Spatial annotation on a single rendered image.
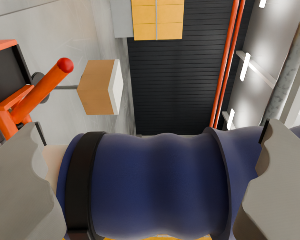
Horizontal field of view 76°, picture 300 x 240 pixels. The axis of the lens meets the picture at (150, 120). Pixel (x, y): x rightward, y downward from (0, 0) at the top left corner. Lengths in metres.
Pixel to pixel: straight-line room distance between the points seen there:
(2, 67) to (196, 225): 0.39
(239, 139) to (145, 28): 7.30
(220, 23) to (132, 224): 11.19
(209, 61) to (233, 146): 11.47
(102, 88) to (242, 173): 1.96
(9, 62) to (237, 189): 0.41
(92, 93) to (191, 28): 9.28
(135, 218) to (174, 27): 7.42
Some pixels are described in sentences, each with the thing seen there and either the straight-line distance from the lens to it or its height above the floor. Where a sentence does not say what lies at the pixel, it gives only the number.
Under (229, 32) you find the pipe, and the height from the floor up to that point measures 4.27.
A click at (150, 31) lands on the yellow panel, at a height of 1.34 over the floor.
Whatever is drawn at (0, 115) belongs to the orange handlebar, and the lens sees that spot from 0.38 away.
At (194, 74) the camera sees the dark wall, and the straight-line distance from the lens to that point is 11.91.
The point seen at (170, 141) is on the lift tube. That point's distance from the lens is 0.37.
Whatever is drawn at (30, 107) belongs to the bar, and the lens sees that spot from 0.37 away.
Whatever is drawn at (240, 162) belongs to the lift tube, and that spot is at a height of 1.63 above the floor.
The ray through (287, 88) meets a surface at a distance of 6.21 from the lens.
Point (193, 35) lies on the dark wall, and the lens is 11.18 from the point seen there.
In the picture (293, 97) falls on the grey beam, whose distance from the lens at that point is 2.83.
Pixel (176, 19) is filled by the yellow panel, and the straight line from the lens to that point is 7.58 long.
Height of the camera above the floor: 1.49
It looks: 2 degrees down
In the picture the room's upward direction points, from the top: 89 degrees clockwise
